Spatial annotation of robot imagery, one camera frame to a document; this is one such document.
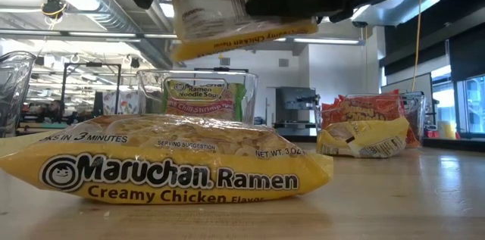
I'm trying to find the clear plastic bin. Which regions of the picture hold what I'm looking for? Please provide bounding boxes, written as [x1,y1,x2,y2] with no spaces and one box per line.
[136,68,259,126]
[313,91,426,149]
[0,50,38,139]

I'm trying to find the black window ledge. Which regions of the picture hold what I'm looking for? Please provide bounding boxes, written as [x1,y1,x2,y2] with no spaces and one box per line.
[422,137,485,154]

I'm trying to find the lime chili shrimp ramen pack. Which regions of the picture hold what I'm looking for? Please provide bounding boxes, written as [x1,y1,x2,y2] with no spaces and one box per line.
[161,79,248,123]

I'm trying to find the rectangular metal air duct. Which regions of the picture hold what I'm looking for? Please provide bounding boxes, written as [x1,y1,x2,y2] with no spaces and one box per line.
[350,0,443,27]

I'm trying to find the linear ceiling light strip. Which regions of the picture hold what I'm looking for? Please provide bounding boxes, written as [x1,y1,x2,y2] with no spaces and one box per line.
[0,30,365,46]

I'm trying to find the yellow creamy chicken ramen pack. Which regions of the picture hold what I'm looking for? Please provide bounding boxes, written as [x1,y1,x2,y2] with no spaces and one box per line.
[0,114,335,206]
[165,0,320,63]

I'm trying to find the yellow black ceiling cord reel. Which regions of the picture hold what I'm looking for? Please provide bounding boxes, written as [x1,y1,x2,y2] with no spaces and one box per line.
[40,0,68,20]

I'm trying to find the bright window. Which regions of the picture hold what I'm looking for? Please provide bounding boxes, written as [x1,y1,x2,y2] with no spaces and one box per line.
[431,64,485,135]

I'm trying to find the person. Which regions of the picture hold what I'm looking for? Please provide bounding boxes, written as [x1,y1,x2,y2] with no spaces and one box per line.
[45,98,64,123]

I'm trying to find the grey metal cabinet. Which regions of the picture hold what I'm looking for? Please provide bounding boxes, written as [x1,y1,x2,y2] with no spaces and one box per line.
[274,86,322,138]

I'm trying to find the floral patterned board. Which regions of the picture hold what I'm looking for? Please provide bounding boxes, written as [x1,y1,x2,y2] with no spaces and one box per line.
[101,89,140,116]

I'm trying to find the yellow container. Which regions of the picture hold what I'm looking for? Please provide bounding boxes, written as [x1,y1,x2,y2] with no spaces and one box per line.
[437,120,458,141]

